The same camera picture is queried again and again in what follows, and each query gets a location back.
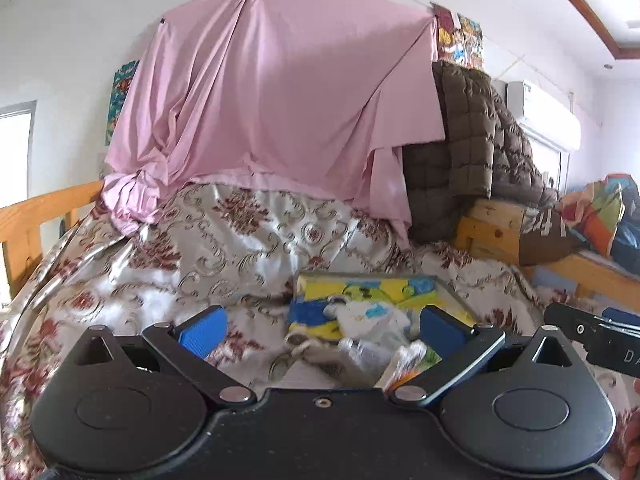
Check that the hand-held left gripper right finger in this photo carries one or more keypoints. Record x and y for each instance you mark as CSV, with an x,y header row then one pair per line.
x,y
442,331

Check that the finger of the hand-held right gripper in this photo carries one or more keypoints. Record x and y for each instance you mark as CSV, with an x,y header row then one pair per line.
x,y
622,319
570,321

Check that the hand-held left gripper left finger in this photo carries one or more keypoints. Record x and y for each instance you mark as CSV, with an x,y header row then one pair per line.
x,y
202,332

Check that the orange tissue pack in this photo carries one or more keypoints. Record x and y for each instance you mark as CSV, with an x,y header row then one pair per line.
x,y
405,365

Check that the clear zip bag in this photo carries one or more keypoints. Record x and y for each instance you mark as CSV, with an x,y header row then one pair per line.
x,y
370,360

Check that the white plastic bag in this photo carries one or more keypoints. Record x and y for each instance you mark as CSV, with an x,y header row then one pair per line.
x,y
360,317

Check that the person's right hand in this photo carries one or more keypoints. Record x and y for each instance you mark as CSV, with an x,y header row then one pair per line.
x,y
635,440

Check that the light blue cloth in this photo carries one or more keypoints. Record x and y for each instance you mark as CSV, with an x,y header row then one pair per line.
x,y
555,282

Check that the brown cloth with white letters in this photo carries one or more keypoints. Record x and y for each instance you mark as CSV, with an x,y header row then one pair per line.
x,y
540,245

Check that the floral satin bedspread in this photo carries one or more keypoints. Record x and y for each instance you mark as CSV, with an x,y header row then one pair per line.
x,y
225,240

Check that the colourful printed blanket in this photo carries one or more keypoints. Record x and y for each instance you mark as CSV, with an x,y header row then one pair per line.
x,y
600,210

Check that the brown quilted blanket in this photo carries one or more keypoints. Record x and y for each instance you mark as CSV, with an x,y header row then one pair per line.
x,y
475,135

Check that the white air conditioner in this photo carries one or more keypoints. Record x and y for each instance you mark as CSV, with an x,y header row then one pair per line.
x,y
545,115

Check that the pink bed sheet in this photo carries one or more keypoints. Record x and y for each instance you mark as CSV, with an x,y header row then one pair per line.
x,y
275,85

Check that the window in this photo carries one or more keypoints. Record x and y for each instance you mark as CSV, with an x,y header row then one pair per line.
x,y
15,150

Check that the wooden bed frame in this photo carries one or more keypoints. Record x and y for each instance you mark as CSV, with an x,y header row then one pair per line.
x,y
492,232

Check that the wooden bed rail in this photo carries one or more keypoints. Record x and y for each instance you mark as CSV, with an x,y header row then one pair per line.
x,y
30,215

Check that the teal wall poster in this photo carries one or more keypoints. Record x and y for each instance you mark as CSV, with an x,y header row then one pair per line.
x,y
120,90

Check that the colourful cartoon wall poster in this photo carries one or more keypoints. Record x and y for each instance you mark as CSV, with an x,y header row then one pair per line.
x,y
462,40

